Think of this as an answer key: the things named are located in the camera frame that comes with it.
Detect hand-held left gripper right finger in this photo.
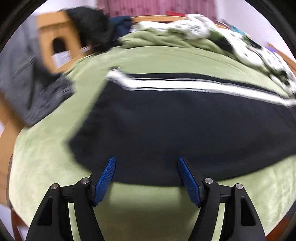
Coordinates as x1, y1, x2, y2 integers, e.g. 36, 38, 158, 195
177, 156, 266, 241

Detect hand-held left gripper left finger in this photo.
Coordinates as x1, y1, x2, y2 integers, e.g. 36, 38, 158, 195
25, 156, 116, 241

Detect black pants with white stripe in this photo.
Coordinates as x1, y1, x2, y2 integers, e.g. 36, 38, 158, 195
69, 67, 296, 187

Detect green bed blanket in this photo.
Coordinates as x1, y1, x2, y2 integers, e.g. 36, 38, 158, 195
8, 45, 296, 241

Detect grey jacket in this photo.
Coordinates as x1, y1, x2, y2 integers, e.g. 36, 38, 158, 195
0, 23, 76, 127

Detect white floral quilt green lining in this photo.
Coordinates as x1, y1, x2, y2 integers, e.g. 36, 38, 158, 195
118, 13, 296, 98

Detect black garment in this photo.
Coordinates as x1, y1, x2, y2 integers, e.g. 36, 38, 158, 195
66, 6, 116, 53

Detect navy garment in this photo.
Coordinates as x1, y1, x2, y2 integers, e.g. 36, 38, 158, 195
109, 16, 134, 44

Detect teal patterned item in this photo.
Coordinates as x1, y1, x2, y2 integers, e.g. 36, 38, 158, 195
230, 25, 244, 36

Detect wooden furniture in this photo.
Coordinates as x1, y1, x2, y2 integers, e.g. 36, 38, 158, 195
266, 42, 293, 61

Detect pink striped curtain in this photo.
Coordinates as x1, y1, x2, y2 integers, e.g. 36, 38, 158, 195
97, 0, 218, 21

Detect wooden bed frame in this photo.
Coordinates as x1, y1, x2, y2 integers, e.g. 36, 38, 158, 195
0, 10, 252, 232

